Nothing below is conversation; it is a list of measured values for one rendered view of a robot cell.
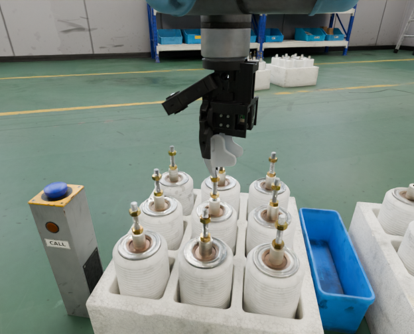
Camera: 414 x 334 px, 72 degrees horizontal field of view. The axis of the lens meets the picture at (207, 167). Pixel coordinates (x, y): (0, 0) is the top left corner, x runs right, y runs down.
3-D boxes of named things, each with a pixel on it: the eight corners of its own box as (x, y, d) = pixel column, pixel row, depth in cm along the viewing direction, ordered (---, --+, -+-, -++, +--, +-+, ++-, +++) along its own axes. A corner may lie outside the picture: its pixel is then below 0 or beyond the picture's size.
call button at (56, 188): (61, 202, 52) (58, 193, 51) (40, 200, 52) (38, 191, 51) (73, 191, 55) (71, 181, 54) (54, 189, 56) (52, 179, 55)
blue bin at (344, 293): (362, 338, 60) (378, 301, 55) (309, 331, 62) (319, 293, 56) (329, 242, 87) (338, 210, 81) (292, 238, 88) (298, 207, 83)
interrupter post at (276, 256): (278, 254, 48) (280, 240, 47) (285, 265, 46) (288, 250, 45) (265, 257, 48) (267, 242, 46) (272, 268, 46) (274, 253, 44)
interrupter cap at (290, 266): (284, 242, 51) (284, 238, 51) (308, 274, 45) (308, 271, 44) (245, 250, 49) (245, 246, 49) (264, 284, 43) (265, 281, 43)
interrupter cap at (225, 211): (219, 228, 54) (219, 226, 54) (188, 215, 58) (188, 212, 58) (239, 210, 60) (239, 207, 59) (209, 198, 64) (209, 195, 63)
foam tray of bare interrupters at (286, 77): (316, 85, 295) (319, 67, 287) (283, 87, 284) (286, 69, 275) (294, 78, 328) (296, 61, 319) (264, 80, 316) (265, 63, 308)
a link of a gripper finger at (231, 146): (239, 178, 54) (241, 133, 49) (209, 173, 56) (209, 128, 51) (243, 171, 56) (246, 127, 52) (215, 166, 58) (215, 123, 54)
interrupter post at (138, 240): (132, 251, 49) (129, 236, 48) (133, 242, 51) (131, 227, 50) (146, 250, 49) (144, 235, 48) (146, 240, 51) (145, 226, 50)
